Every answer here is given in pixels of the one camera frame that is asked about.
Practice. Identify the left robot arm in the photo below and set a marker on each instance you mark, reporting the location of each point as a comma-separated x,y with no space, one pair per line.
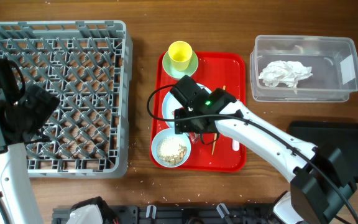
23,111

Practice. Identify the red plastic serving tray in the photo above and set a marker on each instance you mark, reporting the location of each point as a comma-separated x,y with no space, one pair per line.
215,70

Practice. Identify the white plastic fork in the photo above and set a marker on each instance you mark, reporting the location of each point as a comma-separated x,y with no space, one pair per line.
235,145

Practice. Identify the black plastic tray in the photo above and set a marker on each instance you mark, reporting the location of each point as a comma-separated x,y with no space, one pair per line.
342,135

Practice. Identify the clear plastic waste bin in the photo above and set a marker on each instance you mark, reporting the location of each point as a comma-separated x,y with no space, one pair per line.
334,63

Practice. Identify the red snack wrapper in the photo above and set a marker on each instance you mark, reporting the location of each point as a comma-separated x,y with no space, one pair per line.
194,137

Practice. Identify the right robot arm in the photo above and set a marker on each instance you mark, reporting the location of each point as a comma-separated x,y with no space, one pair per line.
321,182

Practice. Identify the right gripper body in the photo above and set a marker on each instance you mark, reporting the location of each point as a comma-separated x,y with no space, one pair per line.
189,126

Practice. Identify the light blue plate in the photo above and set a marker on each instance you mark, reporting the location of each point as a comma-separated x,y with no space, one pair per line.
170,104

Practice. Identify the small green bowl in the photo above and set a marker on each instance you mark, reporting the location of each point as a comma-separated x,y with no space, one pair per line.
175,74

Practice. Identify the wooden chopstick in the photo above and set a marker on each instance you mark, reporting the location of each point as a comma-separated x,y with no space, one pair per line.
216,134

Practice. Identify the yellow plastic cup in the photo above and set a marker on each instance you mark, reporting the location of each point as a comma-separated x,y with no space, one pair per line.
180,53

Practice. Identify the rice and peanut scraps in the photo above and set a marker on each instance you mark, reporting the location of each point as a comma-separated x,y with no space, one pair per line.
171,150

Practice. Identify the white tissue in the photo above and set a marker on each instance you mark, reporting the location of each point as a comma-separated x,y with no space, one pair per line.
285,72

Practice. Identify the white bowl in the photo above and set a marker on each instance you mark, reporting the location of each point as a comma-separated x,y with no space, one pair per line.
170,132

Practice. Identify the grey plastic dishwasher rack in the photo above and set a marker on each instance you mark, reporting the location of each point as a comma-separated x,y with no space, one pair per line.
87,65

